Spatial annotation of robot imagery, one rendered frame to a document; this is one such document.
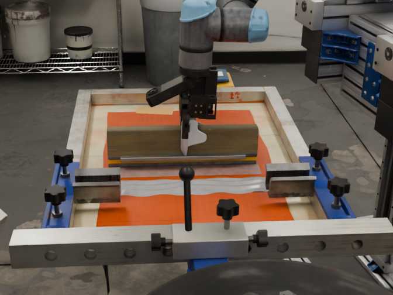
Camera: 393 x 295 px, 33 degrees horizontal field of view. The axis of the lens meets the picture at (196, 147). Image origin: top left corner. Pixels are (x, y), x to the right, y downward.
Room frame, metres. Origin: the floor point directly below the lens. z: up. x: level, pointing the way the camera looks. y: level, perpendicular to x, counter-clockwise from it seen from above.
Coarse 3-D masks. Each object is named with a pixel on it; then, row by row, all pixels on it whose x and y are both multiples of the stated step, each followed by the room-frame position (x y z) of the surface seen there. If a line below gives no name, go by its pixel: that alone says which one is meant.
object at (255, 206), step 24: (216, 120) 1.68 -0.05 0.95; (240, 120) 1.68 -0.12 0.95; (264, 144) 1.53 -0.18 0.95; (192, 168) 1.39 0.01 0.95; (216, 168) 1.39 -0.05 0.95; (240, 168) 1.39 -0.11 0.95; (264, 168) 1.40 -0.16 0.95; (264, 192) 1.28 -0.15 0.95; (216, 216) 1.18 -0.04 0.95; (240, 216) 1.18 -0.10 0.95; (264, 216) 1.18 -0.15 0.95; (288, 216) 1.18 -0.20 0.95
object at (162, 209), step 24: (120, 120) 1.67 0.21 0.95; (144, 120) 1.67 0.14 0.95; (168, 120) 1.67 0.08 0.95; (120, 168) 1.38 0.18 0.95; (144, 168) 1.39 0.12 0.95; (168, 168) 1.39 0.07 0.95; (120, 216) 1.17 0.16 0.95; (144, 216) 1.17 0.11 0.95; (168, 216) 1.17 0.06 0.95; (192, 216) 1.18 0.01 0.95
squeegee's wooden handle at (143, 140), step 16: (112, 128) 1.39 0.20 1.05; (128, 128) 1.39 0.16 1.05; (144, 128) 1.40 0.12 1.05; (160, 128) 1.40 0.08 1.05; (176, 128) 1.40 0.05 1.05; (208, 128) 1.40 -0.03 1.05; (224, 128) 1.41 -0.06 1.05; (240, 128) 1.41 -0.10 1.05; (256, 128) 1.41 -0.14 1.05; (112, 144) 1.38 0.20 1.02; (128, 144) 1.38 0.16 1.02; (144, 144) 1.39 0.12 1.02; (160, 144) 1.39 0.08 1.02; (176, 144) 1.39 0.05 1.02; (208, 144) 1.40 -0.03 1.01; (224, 144) 1.40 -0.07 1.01; (240, 144) 1.40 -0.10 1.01; (256, 144) 1.41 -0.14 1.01
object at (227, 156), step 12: (120, 156) 1.38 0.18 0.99; (132, 156) 1.38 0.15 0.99; (144, 156) 1.38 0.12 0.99; (156, 156) 1.38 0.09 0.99; (168, 156) 1.38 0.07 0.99; (180, 156) 1.38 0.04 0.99; (192, 156) 1.38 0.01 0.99; (204, 156) 1.38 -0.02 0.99; (216, 156) 1.39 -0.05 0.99; (228, 156) 1.39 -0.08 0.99; (240, 156) 1.39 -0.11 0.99
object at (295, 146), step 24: (96, 96) 1.77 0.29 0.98; (120, 96) 1.77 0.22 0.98; (144, 96) 1.78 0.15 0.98; (216, 96) 1.80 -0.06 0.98; (240, 96) 1.81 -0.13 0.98; (264, 96) 1.81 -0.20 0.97; (288, 120) 1.60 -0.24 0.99; (72, 144) 1.43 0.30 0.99; (288, 144) 1.48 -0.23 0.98; (72, 216) 1.13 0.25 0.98
